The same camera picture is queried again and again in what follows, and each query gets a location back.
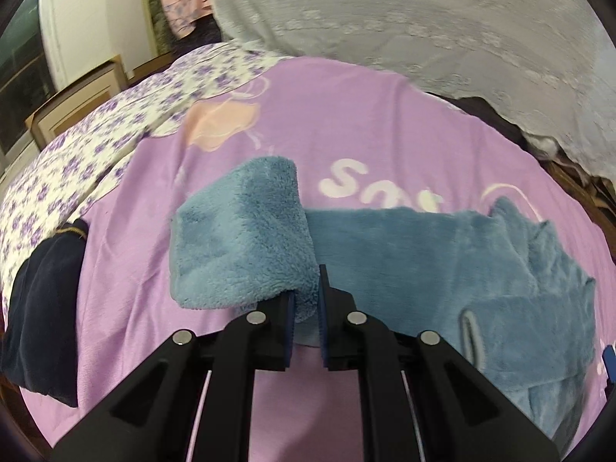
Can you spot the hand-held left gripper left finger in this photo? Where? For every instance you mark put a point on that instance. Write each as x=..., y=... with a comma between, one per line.
x=290, y=332

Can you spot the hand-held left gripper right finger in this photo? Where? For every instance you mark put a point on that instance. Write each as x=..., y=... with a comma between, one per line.
x=323, y=332

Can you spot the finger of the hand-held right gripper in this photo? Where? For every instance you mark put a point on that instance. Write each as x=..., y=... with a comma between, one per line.
x=610, y=363

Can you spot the blue fleece garment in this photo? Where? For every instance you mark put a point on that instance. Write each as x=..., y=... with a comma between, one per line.
x=433, y=260

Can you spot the purple printed blanket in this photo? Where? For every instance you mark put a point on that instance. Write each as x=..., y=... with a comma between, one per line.
x=337, y=120

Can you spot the dark navy cloth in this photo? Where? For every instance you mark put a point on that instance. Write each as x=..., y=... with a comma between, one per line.
x=38, y=308

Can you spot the purple floral bed sheet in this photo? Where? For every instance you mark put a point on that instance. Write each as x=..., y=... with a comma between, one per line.
x=96, y=139

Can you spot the wooden cabinet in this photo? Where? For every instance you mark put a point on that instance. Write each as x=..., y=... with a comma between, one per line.
x=82, y=91

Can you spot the white lace cover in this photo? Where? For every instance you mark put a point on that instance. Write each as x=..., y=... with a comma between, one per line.
x=385, y=9

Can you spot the window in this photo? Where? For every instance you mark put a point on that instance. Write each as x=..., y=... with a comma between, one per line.
x=24, y=57

